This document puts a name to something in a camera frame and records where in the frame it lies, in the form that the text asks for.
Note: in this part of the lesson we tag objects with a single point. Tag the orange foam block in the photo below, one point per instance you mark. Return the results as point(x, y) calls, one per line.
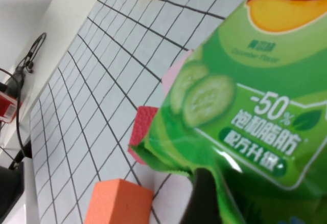
point(117, 201)

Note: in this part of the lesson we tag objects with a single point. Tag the red foam cube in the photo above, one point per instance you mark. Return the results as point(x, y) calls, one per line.
point(143, 126)

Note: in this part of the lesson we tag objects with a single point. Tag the red box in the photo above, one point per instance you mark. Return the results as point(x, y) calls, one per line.
point(9, 107)

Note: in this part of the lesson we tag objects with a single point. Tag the white black-grid table mat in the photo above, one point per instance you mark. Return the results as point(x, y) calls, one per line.
point(102, 55)

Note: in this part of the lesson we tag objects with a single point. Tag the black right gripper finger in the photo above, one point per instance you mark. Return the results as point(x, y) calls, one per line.
point(204, 198)

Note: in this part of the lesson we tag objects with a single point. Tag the pink foam cube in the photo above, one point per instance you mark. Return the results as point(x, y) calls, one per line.
point(173, 73)

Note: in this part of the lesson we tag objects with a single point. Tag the black device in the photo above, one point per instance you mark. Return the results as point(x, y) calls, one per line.
point(10, 190)

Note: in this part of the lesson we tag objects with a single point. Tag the green Lay's cucumber chips bag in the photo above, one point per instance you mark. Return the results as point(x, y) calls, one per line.
point(242, 80)

